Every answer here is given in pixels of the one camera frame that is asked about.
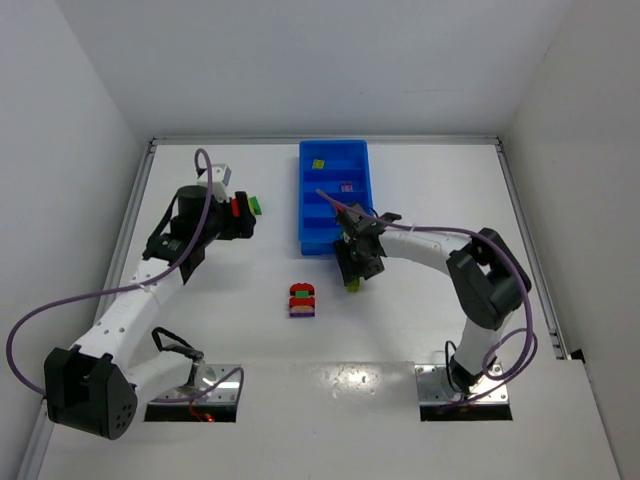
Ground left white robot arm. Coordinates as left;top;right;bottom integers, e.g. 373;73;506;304
44;185;256;440

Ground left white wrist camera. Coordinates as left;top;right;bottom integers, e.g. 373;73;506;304
196;164;232;189

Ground red round lego brick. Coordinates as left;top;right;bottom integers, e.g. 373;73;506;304
231;198;240;218

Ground purple base lego brick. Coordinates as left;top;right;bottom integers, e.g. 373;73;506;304
289;305;315;318

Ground metal base plate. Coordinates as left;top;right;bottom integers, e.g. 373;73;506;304
150;364;245;406
415;364;509;407

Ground blue divided plastic tray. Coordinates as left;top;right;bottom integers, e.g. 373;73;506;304
298;139;373;256

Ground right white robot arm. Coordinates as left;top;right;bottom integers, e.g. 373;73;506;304
331;201;531;398

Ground red lower lego brick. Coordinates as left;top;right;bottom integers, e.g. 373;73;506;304
289;297;316;309

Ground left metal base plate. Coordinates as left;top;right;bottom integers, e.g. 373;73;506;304
150;364;245;406

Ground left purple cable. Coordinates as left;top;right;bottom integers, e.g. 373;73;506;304
5;147;246;404

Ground lime lego brick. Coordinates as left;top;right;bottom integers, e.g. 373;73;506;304
345;279;361;293

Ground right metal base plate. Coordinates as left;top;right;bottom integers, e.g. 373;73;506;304
415;364;509;407

